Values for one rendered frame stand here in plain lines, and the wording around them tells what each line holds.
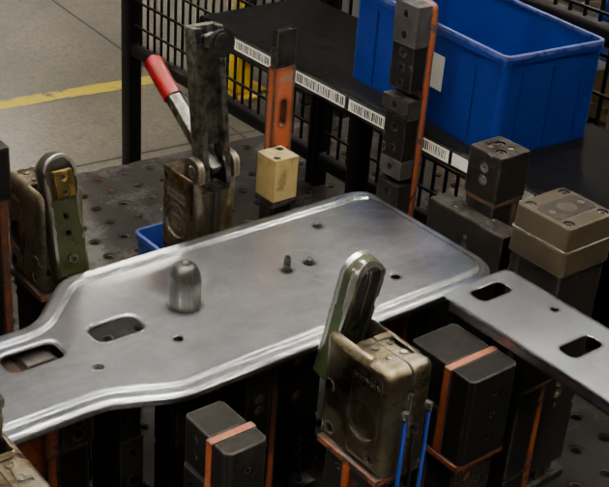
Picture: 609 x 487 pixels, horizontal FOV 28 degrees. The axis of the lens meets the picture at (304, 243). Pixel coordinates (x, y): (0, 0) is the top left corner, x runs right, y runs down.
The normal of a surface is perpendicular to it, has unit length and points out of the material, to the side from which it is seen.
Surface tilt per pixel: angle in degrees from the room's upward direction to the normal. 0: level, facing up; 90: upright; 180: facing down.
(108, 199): 0
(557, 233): 89
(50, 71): 0
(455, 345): 0
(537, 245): 89
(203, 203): 90
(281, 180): 90
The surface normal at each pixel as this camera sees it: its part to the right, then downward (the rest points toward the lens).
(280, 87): 0.61, 0.42
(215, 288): 0.07, -0.87
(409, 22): -0.78, 0.26
